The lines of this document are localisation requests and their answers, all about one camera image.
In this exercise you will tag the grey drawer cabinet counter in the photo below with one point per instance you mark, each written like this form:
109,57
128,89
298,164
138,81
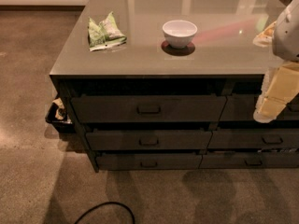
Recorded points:
225,62

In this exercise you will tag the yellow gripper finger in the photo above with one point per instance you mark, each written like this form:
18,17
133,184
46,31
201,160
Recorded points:
280,85
264,38

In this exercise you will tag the black bin with trash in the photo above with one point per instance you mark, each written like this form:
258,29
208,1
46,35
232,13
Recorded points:
58,118

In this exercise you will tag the green crumpled snack bag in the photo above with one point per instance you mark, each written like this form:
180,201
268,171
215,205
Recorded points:
105,34

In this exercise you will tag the white ceramic bowl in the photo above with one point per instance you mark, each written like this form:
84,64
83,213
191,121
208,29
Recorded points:
179,33

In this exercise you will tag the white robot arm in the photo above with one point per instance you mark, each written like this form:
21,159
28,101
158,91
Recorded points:
285,43

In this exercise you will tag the dark round coaster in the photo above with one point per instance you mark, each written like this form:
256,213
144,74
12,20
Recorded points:
188,50

